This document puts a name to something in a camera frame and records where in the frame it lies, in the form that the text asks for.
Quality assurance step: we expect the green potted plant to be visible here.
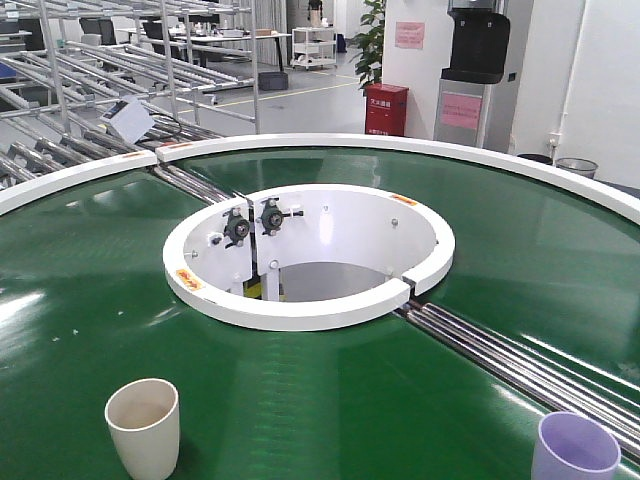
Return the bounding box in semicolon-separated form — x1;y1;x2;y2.
352;0;386;91

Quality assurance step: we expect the white inner conveyor ring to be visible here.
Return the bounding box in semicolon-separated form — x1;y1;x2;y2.
162;182;457;333

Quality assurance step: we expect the white shelf cart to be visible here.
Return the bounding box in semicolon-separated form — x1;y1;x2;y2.
290;27;337;70

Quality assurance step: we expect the black water dispenser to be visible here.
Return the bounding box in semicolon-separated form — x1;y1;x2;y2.
434;1;510;148

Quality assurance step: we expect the red fire extinguisher cabinet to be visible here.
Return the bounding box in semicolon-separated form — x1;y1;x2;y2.
365;83;409;137

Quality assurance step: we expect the metal roller rack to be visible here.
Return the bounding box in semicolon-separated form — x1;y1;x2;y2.
1;1;257;189

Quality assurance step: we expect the lavender plastic cup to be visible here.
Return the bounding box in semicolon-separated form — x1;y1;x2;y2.
531;411;621;479

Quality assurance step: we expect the white outer conveyor rim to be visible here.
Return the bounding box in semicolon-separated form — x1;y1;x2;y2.
1;133;639;223

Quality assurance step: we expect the cream plastic cup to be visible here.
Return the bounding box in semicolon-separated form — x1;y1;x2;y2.
104;378;180;479

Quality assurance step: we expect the white control box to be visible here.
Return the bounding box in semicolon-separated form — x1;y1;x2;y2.
101;95;154;144

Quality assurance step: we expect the wire mesh waste bin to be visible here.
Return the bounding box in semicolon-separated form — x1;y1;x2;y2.
555;157;598;179

